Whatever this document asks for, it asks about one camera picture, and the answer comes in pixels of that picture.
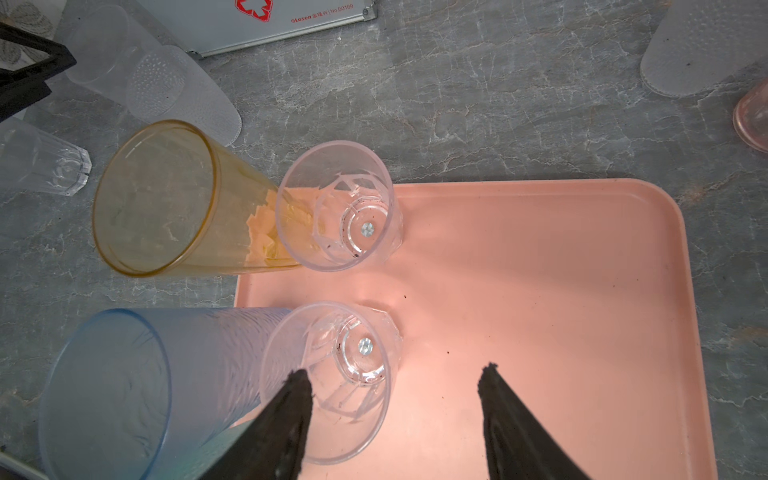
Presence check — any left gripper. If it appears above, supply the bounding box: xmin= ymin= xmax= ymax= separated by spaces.
xmin=1 ymin=23 xmax=77 ymax=121

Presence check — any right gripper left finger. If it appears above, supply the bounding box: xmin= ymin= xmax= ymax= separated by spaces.
xmin=202 ymin=369 xmax=313 ymax=480

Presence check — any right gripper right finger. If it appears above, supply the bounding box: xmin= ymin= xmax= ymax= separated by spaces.
xmin=478 ymin=363 xmax=587 ymax=480

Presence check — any pink plastic cup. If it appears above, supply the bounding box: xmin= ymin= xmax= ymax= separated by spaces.
xmin=732 ymin=79 xmax=768 ymax=153

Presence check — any frosted dimpled cup left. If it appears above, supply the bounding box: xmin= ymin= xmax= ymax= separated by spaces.
xmin=126 ymin=45 xmax=242 ymax=146

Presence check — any silver first aid case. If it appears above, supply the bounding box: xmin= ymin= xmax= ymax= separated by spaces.
xmin=139 ymin=0 xmax=377 ymax=58

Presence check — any frosted dimpled cup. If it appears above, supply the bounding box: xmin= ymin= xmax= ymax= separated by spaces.
xmin=640 ymin=0 xmax=767 ymax=98
xmin=126 ymin=45 xmax=242 ymax=146

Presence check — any blue plastic cup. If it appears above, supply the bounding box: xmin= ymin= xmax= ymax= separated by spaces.
xmin=39 ymin=308 xmax=286 ymax=479

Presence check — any pink plastic tray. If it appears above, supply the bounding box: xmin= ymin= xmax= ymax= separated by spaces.
xmin=235 ymin=179 xmax=717 ymax=479

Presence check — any clear cup far left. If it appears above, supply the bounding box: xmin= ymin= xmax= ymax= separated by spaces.
xmin=1 ymin=117 xmax=92 ymax=196

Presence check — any amber plastic cup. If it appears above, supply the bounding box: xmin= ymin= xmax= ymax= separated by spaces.
xmin=92 ymin=120 xmax=300 ymax=278

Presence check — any clear faceted cup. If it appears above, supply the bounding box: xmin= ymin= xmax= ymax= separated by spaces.
xmin=65 ymin=5 xmax=160 ymax=105
xmin=260 ymin=301 xmax=403 ymax=465
xmin=276 ymin=140 xmax=403 ymax=272

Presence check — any teal plastic cup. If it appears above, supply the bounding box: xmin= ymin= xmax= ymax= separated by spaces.
xmin=167 ymin=419 xmax=283 ymax=480

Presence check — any clear faceted cup by case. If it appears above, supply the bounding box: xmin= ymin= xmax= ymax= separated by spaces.
xmin=65 ymin=5 xmax=160 ymax=105

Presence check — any clear faceted cup front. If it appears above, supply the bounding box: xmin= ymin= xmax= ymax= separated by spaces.
xmin=260 ymin=301 xmax=403 ymax=465

